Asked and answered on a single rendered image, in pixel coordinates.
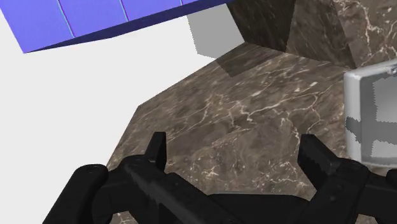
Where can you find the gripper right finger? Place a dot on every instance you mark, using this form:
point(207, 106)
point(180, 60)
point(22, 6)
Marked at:
point(335, 183)

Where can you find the grey metal sink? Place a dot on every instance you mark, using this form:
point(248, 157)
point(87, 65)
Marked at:
point(361, 102)

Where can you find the blue panelled cabinet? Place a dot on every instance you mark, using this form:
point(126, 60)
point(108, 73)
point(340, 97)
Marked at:
point(93, 18)

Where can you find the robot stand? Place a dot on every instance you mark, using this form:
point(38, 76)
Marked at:
point(313, 28)

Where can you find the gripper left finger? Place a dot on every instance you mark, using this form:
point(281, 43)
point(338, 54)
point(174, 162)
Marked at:
point(145, 183)

